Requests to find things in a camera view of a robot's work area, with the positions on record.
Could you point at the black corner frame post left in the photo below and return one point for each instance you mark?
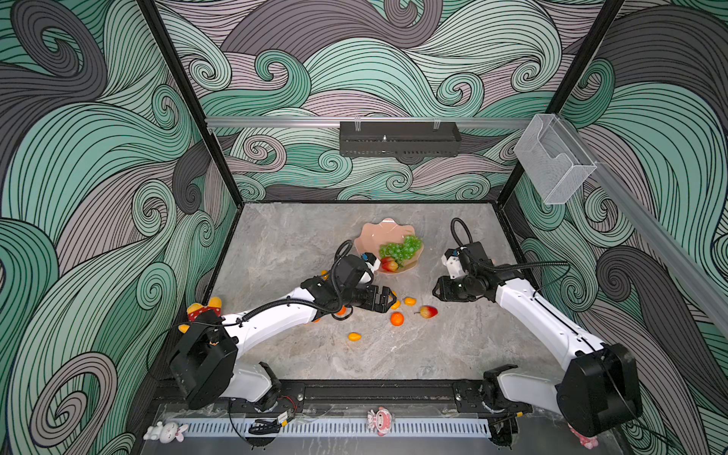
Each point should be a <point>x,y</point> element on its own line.
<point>165,45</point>

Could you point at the aluminium rail right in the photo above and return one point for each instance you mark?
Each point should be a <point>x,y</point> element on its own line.
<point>625,180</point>

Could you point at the black corner frame post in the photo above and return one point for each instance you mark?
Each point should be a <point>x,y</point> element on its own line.
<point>165,45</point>
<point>584,55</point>

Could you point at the aluminium rail back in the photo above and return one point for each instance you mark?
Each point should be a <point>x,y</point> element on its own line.
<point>334,122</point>

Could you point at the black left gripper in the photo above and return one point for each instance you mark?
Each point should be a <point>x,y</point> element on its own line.
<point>381,305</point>

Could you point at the clear plastic wall box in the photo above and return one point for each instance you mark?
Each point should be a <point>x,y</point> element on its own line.
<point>554,157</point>

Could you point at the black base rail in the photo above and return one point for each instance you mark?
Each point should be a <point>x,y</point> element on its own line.
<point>462,395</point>

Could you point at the pink scalloped fruit bowl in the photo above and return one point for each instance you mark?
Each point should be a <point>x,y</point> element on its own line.
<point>373,236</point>

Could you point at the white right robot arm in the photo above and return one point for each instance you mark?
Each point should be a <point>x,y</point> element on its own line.
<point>598,388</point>

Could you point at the black corner frame post right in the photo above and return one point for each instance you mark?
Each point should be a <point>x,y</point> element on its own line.
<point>584,55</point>

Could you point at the yellow red plush toy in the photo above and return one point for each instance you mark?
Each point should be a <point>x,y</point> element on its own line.
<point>196,310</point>

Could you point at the orange tangerine right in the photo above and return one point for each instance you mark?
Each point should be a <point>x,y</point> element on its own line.
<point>397,319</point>

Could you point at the aluminium rail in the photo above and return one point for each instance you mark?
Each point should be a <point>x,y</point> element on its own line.
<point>334,122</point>
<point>625,180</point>

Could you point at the white bunny toy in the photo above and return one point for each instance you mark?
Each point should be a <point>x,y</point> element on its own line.
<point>166,433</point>

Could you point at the pink pig figurine centre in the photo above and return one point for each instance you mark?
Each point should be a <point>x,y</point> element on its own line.
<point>380,421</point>

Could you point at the white cable duct strip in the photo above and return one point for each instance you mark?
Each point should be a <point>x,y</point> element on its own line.
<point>343,427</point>

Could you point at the pink plush toy right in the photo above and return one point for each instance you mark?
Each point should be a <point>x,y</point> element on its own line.
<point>587,442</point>

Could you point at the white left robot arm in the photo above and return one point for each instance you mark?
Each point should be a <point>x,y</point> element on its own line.
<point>206,363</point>

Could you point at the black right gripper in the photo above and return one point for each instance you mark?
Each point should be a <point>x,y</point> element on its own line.
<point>444,292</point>

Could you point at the black wall shelf tray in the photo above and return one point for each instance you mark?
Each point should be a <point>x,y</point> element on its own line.
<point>407,142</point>

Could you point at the green grape bunch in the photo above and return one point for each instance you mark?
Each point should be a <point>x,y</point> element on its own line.
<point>401,251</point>

